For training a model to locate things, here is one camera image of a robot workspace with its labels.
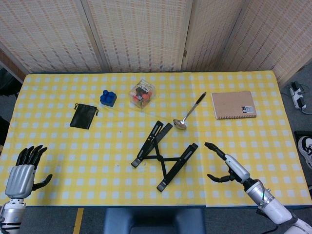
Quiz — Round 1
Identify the yellow white checked tablecloth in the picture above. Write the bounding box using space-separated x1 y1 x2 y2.
0 70 312 208

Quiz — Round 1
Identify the black drawstring pouch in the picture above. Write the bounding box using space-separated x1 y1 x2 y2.
69 103 99 130

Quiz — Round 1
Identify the metal ladle with black handle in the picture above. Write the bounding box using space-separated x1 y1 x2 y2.
173 92 207 131

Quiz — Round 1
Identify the woven bamboo folding screen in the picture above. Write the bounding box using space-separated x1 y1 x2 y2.
0 0 312 86

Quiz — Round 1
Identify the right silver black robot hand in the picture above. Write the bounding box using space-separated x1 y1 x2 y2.
204 142 252 185

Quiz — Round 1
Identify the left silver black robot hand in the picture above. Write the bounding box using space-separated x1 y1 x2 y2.
4 145 53 199

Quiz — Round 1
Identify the dark bulky object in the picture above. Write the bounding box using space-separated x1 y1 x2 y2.
0 65 22 98

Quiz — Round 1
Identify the yellow floor tape strip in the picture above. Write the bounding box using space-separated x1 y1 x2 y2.
73 207 85 234

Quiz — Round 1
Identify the blue toy building block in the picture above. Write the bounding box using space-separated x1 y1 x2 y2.
99 89 117 107

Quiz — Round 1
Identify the brown spiral notebook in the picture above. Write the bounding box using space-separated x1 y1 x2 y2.
211 91 257 120

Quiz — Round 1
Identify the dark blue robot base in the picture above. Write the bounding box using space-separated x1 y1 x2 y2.
103 208 207 234

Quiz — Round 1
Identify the clear plastic box with toys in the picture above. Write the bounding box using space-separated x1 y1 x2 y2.
129 79 156 111

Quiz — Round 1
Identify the black white sneaker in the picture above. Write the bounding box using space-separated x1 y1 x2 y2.
297 136 312 170

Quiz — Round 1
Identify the black folding laptop stand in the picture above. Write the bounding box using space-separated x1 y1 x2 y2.
131 120 198 193

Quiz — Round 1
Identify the white power strip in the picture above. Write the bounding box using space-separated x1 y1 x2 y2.
289 82 307 110

